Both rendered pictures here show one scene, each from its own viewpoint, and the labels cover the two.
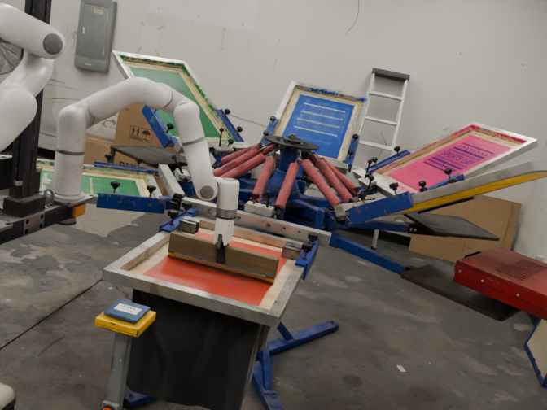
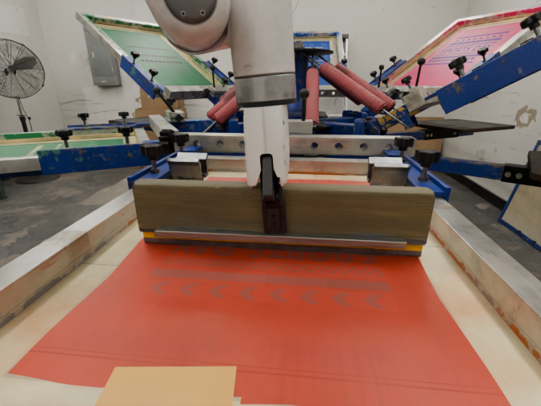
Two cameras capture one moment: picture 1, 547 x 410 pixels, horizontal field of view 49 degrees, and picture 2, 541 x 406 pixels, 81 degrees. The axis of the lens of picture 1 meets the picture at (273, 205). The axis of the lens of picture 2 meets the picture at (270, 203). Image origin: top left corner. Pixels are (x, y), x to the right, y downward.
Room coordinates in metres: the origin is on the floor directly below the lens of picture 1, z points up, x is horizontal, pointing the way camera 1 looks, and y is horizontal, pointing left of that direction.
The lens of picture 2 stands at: (1.63, 0.18, 1.18)
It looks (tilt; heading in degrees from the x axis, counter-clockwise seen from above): 21 degrees down; 357
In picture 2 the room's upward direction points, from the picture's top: straight up
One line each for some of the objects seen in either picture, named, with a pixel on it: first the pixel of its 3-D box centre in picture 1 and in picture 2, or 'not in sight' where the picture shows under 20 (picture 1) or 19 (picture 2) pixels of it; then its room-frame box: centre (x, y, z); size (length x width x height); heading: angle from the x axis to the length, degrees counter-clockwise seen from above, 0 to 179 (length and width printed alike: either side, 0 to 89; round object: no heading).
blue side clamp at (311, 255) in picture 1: (306, 259); (409, 181); (2.30, -0.17, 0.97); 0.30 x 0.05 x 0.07; 171
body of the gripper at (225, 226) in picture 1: (225, 228); (270, 138); (2.05, 0.15, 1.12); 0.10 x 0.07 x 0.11; 171
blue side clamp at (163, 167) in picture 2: (177, 226); (171, 174); (2.39, 0.38, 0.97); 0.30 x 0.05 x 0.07; 171
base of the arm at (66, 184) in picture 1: (63, 172); not in sight; (1.99, 0.73, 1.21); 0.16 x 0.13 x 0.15; 78
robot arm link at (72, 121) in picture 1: (73, 128); not in sight; (2.00, 0.72, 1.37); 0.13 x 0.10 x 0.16; 6
